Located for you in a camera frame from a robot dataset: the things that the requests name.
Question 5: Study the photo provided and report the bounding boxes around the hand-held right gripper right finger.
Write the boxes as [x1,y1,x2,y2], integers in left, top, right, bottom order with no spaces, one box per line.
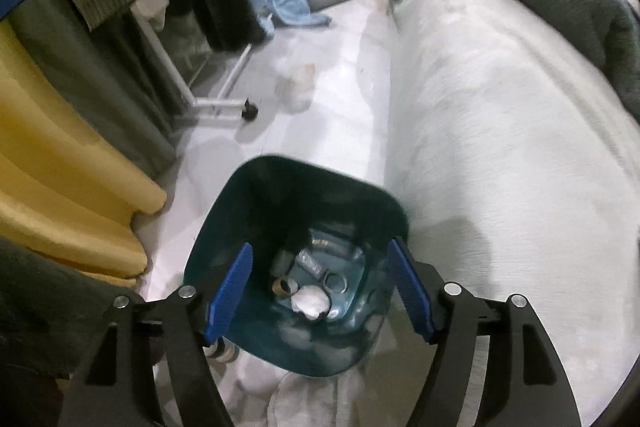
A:
[387,237,583,427]

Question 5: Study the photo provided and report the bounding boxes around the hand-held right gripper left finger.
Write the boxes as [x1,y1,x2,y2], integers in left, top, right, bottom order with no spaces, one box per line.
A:
[57,242,253,427]

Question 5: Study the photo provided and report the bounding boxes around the large white tissue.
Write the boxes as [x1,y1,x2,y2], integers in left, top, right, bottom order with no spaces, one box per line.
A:
[291,286,331,320]

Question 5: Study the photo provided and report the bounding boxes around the dark teal plastic bin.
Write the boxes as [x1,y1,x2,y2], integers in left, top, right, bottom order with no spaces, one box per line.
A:
[182,154,408,378]

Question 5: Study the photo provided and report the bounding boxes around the dark grey hanging garment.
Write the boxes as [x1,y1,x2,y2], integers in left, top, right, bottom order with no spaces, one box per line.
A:
[10,0,191,178]

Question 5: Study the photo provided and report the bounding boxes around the white floor cloth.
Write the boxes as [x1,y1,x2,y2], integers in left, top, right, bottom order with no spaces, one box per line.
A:
[235,347,381,427]

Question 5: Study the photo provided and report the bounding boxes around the bed with grey sheet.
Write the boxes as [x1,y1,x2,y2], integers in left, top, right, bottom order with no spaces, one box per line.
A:
[382,0,640,427]

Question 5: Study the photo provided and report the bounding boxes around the yellow hanging garment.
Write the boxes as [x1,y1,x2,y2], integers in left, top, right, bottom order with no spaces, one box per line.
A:
[0,19,168,288]

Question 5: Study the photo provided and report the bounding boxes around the dark fuzzy cloth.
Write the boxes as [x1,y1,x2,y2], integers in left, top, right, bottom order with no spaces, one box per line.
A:
[0,234,166,427]

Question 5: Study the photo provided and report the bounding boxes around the white clothes rack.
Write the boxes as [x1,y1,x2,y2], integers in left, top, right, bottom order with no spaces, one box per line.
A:
[132,2,258,125]

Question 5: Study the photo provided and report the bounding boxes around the clear plastic cup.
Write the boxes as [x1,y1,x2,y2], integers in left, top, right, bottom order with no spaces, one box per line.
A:
[276,63,317,112]

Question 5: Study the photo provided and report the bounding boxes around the dark grey fleece blanket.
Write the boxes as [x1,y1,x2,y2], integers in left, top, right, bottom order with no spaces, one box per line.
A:
[467,0,640,118]

